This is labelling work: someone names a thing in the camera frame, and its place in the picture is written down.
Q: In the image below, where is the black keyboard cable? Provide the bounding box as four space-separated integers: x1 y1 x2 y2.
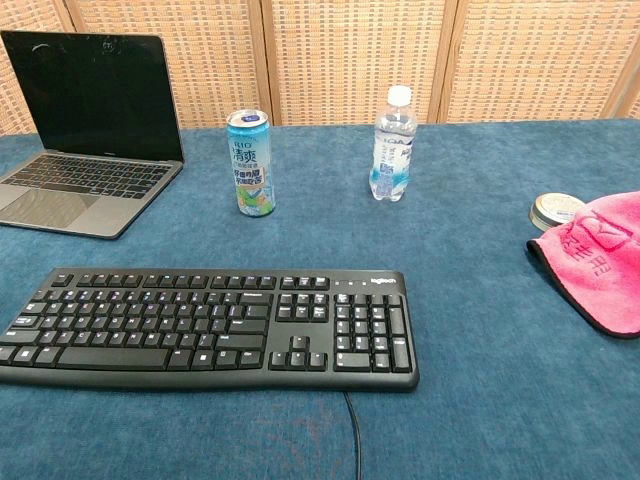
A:
342 390 363 480

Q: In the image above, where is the clear plastic water bottle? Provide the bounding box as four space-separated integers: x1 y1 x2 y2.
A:
369 84 419 203

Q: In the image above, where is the grey laptop with black screen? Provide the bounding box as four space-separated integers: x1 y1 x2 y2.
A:
0 30 186 241

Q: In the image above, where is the pink microfibre cloth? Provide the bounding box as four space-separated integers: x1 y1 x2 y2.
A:
525 190 640 340

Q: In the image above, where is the light blue drink can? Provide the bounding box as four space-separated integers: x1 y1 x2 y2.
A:
226 108 277 218

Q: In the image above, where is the round silver tin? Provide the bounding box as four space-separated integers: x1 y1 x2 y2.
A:
529 192 586 233

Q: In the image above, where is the blue table cloth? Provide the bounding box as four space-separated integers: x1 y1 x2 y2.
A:
0 117 640 480

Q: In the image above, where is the woven rattan folding screen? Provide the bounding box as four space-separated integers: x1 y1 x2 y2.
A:
0 0 640 138

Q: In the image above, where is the black wired keyboard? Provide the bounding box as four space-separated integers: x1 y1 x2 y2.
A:
0 267 421 394

